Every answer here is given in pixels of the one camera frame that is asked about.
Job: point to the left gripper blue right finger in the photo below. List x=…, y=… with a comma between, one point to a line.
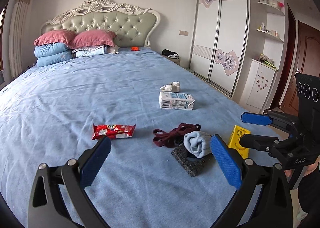
x=229, y=161

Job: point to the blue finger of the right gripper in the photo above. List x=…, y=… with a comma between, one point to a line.
x=256, y=119
x=258, y=142

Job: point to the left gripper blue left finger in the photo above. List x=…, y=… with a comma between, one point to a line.
x=91, y=161

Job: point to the yellow banana milk carton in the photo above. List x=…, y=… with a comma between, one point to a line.
x=234, y=141

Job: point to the black foam square with hole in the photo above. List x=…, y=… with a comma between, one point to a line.
x=190, y=163

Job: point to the light blue sock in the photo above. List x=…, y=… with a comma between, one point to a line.
x=197, y=143

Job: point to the red snack wrapper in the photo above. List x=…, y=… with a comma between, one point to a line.
x=113, y=131

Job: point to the dark red ribbon bow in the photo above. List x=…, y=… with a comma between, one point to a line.
x=175, y=137

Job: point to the white blue milk carton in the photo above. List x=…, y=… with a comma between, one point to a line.
x=176, y=101

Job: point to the white low cabinet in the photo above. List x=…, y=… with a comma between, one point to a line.
x=257, y=87

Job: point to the toys on cabinet top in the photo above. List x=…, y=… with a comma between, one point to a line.
x=266, y=60

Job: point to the blue bed sheet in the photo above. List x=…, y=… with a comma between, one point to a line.
x=48, y=113

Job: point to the brown wooden door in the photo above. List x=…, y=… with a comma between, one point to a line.
x=302, y=56

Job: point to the white sliding wardrobe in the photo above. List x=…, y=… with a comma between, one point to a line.
x=219, y=43

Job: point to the lower corner shelf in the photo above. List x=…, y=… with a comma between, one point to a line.
x=272, y=34

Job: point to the corner shelf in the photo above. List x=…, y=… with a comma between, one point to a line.
x=273, y=6
x=272, y=34

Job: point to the upper corner shelf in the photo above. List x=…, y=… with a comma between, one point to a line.
x=273, y=6

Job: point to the lower blue folded quilt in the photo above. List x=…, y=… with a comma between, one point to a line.
x=54, y=59

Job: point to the blue folded quilt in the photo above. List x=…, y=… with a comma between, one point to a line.
x=49, y=49
x=54, y=59

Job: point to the folded patterned blanket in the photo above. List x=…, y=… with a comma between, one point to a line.
x=95, y=50

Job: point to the upper blue folded quilt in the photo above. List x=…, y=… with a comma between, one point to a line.
x=49, y=49

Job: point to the small orange object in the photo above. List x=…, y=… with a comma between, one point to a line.
x=135, y=48

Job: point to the right pink pillow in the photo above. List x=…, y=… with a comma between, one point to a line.
x=90, y=38

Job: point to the pink pillow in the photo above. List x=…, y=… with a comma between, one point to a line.
x=64, y=36
x=90, y=38

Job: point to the left pink pillow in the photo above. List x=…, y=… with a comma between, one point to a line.
x=64, y=36

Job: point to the green tufted headboard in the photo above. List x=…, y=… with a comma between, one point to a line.
x=132, y=25

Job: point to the beige curtain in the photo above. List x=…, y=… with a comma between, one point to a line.
x=19, y=14

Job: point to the beige wall switch plate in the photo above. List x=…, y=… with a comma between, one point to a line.
x=184, y=33

